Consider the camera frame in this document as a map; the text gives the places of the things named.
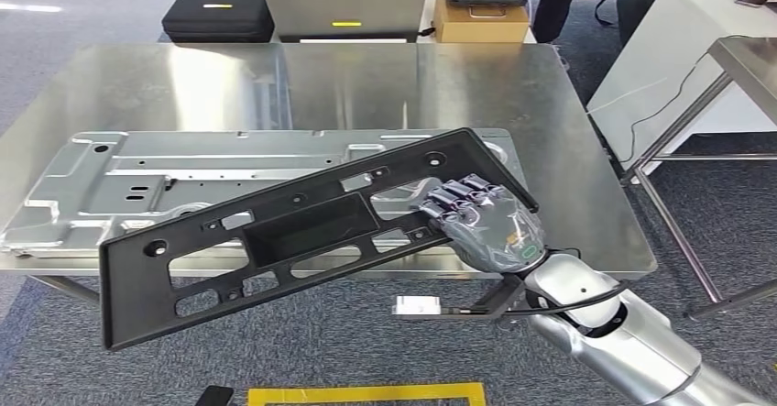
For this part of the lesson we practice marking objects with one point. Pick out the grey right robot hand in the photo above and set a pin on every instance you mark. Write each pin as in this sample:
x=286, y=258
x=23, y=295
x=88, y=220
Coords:
x=495, y=236

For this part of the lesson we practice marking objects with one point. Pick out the black plastic panel part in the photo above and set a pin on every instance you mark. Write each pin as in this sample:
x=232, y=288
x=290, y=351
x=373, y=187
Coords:
x=309, y=227

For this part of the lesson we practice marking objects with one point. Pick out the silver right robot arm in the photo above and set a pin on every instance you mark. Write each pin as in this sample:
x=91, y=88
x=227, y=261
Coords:
x=631, y=354

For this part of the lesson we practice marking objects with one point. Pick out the stainless steel workbench table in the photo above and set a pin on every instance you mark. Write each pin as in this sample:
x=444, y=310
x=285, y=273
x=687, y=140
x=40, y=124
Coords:
x=425, y=87

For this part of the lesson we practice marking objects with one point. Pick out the yellow floor tape square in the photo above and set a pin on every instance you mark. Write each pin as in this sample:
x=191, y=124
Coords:
x=364, y=393

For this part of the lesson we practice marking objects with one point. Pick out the brown cardboard box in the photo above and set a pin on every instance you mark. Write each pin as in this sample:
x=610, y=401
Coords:
x=479, y=27

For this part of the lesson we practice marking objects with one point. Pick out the person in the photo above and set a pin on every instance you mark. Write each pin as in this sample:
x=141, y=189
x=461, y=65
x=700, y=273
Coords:
x=558, y=2
x=637, y=2

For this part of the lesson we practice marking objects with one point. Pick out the white cabinet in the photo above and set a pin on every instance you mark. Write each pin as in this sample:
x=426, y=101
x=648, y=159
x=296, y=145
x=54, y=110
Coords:
x=668, y=39

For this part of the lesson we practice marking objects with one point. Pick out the silver laptop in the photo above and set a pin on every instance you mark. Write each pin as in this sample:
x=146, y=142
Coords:
x=346, y=8

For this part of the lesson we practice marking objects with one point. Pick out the black zip case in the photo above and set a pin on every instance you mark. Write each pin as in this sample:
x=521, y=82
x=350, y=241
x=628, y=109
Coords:
x=218, y=24

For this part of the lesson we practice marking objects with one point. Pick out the stamped silver metal panel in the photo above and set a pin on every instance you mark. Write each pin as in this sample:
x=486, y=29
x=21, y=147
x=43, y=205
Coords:
x=91, y=178

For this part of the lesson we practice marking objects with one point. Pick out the black right wrist camera bracket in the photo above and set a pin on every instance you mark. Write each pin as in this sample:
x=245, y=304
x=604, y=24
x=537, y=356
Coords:
x=495, y=297

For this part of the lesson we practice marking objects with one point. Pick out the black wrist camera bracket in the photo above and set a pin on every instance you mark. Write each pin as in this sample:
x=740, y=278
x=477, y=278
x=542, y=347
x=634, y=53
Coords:
x=213, y=397
x=495, y=297

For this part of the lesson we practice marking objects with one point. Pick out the black left wrist camera bracket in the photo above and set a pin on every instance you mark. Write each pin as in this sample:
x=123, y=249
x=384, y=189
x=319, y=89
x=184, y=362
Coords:
x=213, y=397

